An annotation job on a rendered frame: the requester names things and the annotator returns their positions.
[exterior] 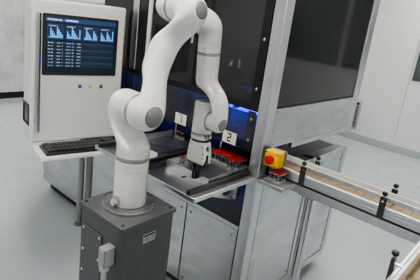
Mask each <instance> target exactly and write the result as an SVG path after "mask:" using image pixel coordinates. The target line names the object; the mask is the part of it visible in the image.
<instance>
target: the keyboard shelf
mask: <svg viewBox="0 0 420 280"><path fill-rule="evenodd" d="M78 140H80V139H70V140H62V141H48V142H46V143H55V142H63V141H65V142H66V141H78ZM32 150H33V151H34V152H35V153H36V155H37V156H38V158H39V159H40V160H41V161H42V162H46V161H57V160H63V159H74V158H85V157H91V156H102V155H105V154H104V153H102V152H100V151H91V152H79V153H72V154H60V155H53V156H46V155H45V154H44V152H43V151H42V150H41V148H40V147H39V145H34V146H33V147H32Z"/></svg>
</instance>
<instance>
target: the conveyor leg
mask: <svg viewBox="0 0 420 280"><path fill-rule="evenodd" d="M298 194H299V193H298ZM299 195H301V196H303V195H302V194H299ZM304 197H305V199H304V205H303V209H302V214H301V220H300V223H299V229H298V233H297V238H296V244H295V248H294V253H293V257H292V263H291V268H290V272H289V277H288V280H299V276H300V272H301V267H302V263H303V258H304V253H305V249H306V244H307V240H308V235H309V229H310V226H311V220H312V217H313V212H314V206H315V203H316V201H315V200H313V199H310V198H308V197H306V196H304Z"/></svg>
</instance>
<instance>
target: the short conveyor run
mask: <svg viewBox="0 0 420 280"><path fill-rule="evenodd" d="M316 159H317V161H315V164H313V163H311V162H307V161H305V160H302V159H299V158H297V157H294V156H291V155H289V154H288V155H287V159H286V165H285V166H284V167H280V168H278V169H279V170H283V171H285V172H287V174H286V175H287V177H286V180H287V181H289V182H291V183H294V184H295V186H294V188H292V189H290V190H292V191H294V192H296V193H299V194H302V195H303V196H306V197H308V198H310V199H313V200H315V201H317V202H319V203H322V204H325V205H327V206H329V207H331V208H334V209H336V210H338V211H341V212H342V213H345V214H348V215H350V216H352V217H354V218H357V219H359V220H362V221H364V222H365V223H368V224H371V225H373V226H376V227H377V228H380V229H382V230H385V231H387V232H389V233H391V234H394V235H396V236H399V237H400V238H403V239H405V240H408V241H410V242H412V243H414V244H417V243H418V242H419V240H420V202H416V201H413V200H411V199H408V198H406V197H402V196H400V195H398V190H397V188H399V184H396V183H395V184H394V188H392V191H391V192H389V191H386V190H384V189H381V188H378V187H376V186H373V185H370V184H367V183H365V182H362V181H359V180H357V179H354V178H351V177H349V176H345V175H343V174H340V173H338V172H335V171H332V170H330V169H326V168H325V167H321V166H320V163H321V162H319V160H321V157H320V156H317V157H316Z"/></svg>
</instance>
